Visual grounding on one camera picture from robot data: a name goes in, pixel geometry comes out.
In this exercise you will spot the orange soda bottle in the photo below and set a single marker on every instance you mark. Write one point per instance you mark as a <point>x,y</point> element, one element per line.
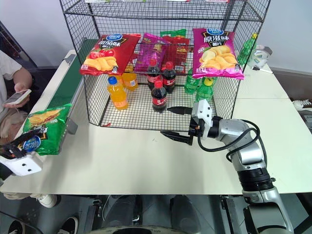
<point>118,97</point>
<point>130,81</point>

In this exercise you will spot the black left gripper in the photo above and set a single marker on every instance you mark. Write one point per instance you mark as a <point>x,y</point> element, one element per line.
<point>9,150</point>

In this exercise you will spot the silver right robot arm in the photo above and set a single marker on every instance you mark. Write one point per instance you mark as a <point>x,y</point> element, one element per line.
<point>251,151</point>

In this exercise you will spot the small red snack bag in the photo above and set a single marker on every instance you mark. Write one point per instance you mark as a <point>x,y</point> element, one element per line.
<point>178,52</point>

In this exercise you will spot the person's bare hand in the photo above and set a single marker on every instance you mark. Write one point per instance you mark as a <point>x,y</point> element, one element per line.
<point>20,87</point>

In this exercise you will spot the small purple snack bag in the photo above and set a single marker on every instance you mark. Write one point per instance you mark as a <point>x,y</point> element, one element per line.
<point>150,52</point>

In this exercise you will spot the green conveyor belt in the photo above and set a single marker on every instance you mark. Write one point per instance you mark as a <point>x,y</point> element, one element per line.
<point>65,83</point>

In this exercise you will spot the small green snack bag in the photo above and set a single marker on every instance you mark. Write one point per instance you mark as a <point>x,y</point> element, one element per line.
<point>173,33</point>

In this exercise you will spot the green soda bottle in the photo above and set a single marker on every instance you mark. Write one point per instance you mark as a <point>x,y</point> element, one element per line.
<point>203,93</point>
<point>246,50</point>
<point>191,84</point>

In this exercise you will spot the cola bottle red cap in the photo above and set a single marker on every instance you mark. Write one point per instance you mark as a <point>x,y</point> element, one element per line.
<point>153,73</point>
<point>159,100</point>
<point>168,80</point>

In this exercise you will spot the white smartphone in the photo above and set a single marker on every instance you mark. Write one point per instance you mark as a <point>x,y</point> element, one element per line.
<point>17,97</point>

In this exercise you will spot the large red tomato chips bag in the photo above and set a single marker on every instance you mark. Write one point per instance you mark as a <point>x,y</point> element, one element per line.
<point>107,53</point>

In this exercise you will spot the black sneaker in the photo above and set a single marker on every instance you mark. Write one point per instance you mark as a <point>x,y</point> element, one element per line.
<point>17,228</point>
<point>69,225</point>

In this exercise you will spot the person in white shirt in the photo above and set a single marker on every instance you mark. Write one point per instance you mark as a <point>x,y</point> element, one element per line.
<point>7,70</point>

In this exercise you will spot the white striped sneaker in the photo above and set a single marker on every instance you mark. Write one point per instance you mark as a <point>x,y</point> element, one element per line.
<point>302,104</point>

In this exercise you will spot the small red rack clip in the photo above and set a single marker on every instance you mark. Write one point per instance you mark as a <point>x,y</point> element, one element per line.
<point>106,124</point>

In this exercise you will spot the large magenta chips bag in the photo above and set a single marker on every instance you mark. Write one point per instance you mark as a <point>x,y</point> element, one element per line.
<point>217,56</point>

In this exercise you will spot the white marker pen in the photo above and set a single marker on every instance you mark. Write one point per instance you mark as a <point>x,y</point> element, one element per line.
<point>263,70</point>

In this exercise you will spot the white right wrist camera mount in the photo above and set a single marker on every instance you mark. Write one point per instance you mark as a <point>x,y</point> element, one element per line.
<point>203,109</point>

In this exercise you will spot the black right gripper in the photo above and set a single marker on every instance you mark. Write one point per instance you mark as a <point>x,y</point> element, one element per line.
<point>195,128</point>

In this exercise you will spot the person's bare forearm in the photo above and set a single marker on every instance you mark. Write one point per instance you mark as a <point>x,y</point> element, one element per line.
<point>24,75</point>

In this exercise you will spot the green potato chips bag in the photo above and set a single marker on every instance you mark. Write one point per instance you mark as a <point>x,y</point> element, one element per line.
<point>48,119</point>

